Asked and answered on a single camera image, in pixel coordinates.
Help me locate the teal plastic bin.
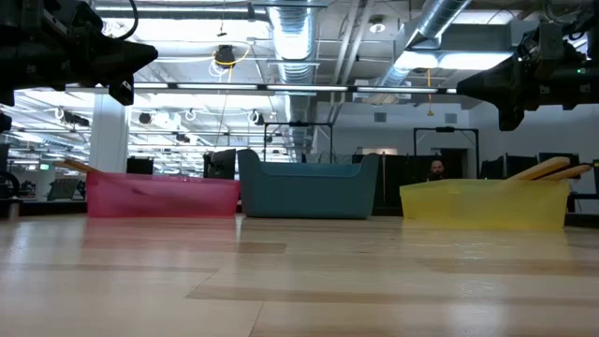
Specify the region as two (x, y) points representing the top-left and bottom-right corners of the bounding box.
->
(236, 148), (381, 220)

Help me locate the black desk monitor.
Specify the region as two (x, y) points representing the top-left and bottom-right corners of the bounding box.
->
(480, 157), (505, 180)
(537, 152), (581, 180)
(504, 154), (539, 180)

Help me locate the left wrist camera black cable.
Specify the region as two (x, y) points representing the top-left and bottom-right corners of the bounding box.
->
(114, 0), (139, 41)

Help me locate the wooden spatula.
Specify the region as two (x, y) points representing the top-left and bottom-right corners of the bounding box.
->
(506, 155), (572, 182)

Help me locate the black metal frame stand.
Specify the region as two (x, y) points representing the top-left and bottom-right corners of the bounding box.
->
(262, 120), (335, 164)
(413, 125), (480, 179)

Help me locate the yellow hanging cord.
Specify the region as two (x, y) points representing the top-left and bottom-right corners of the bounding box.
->
(425, 68), (434, 118)

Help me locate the black tilted monitor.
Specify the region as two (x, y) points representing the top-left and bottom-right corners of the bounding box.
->
(202, 148), (238, 181)

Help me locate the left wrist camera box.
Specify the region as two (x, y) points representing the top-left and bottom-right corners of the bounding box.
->
(27, 0), (102, 34)

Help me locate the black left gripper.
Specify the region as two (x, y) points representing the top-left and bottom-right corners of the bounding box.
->
(25, 7), (159, 107)

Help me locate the pink translucent plastic bin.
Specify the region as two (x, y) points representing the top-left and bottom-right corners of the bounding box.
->
(85, 170), (241, 219)

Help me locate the bamboo fork spatula with label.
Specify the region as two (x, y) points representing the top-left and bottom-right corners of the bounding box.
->
(52, 158), (100, 175)

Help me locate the black partition panel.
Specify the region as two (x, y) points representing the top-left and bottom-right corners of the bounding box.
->
(350, 154), (479, 217)

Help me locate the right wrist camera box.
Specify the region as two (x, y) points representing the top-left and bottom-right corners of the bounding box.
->
(517, 21), (570, 65)

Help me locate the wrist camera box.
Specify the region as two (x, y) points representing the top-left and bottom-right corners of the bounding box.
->
(517, 21), (570, 65)
(27, 0), (102, 34)

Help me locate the long ceiling light strip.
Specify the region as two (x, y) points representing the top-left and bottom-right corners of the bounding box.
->
(65, 81), (459, 95)

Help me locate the black ceiling cable reel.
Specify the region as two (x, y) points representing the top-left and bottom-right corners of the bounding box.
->
(213, 43), (238, 70)

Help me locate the slanted silver ceiling duct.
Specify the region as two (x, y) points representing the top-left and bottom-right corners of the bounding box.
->
(373, 0), (472, 88)

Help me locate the small black monitor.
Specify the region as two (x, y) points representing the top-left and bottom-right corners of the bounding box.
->
(125, 156), (155, 176)

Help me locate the white building column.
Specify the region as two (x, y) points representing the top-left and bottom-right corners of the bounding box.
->
(88, 93), (130, 174)

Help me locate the large silver ceiling duct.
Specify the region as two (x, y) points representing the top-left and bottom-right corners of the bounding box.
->
(265, 0), (325, 158)

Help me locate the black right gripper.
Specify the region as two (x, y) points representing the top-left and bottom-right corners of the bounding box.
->
(457, 44), (575, 132)

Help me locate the yellow translucent plastic bin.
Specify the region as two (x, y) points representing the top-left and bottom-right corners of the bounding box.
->
(400, 178), (572, 231)

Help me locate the person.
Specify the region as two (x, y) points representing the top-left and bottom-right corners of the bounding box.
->
(426, 159), (449, 183)

